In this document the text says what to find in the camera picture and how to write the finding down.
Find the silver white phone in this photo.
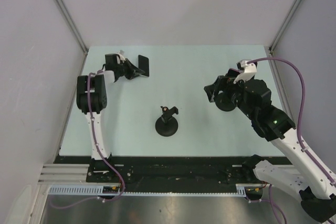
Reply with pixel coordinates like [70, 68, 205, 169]
[138, 55, 150, 77]

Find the black stand with ball joint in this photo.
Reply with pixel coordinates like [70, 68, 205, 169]
[155, 106, 179, 137]

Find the aluminium frame post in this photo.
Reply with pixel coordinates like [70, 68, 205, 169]
[268, 0, 303, 55]
[54, 0, 88, 55]

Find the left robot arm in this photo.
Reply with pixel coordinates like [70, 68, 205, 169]
[76, 51, 150, 183]

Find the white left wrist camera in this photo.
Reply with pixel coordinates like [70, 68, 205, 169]
[117, 50, 126, 64]

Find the aluminium frame post right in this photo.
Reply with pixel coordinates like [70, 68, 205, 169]
[268, 0, 303, 55]

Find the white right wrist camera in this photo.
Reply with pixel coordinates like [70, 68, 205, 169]
[234, 59, 257, 84]

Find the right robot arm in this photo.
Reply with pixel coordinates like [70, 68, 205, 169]
[204, 75, 335, 223]

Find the aluminium frame post left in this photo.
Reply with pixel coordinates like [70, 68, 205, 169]
[54, 0, 88, 55]

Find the white slotted cable duct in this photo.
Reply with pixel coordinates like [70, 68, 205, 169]
[48, 185, 253, 197]

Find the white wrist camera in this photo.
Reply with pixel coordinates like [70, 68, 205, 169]
[234, 59, 257, 84]
[117, 50, 126, 64]

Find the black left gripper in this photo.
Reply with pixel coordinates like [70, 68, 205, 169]
[115, 59, 144, 80]

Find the aluminium table rail right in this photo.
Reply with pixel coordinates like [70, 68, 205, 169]
[265, 47, 302, 129]

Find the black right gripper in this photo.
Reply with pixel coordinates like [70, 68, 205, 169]
[204, 74, 257, 120]

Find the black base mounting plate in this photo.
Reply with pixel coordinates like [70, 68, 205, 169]
[54, 155, 263, 193]

